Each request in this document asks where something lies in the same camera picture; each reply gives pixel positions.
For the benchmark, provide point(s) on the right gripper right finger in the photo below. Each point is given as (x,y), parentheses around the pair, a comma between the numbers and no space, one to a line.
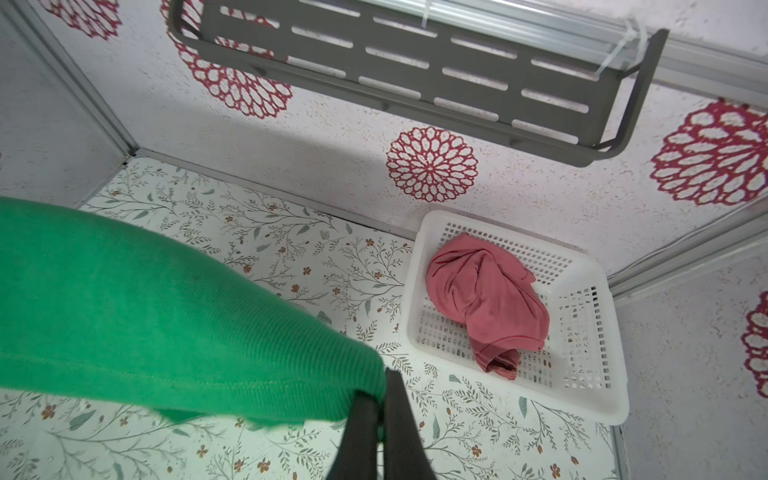
(403,453)

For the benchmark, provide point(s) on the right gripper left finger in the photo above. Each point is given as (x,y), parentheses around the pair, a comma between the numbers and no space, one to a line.
(356,458)

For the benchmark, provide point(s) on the green tank top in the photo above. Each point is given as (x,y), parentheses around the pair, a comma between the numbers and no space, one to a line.
(99,309)

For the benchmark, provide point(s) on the pink tank top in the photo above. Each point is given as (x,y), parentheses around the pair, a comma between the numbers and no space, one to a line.
(488,290)

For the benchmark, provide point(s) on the floral table mat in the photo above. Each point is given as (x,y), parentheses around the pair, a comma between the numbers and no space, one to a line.
(349,276)

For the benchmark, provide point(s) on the white plastic basket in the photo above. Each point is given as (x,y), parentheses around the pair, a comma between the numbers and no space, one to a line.
(581,368)

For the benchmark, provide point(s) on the grey slotted wall shelf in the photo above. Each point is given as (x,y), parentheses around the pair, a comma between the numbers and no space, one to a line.
(535,101)

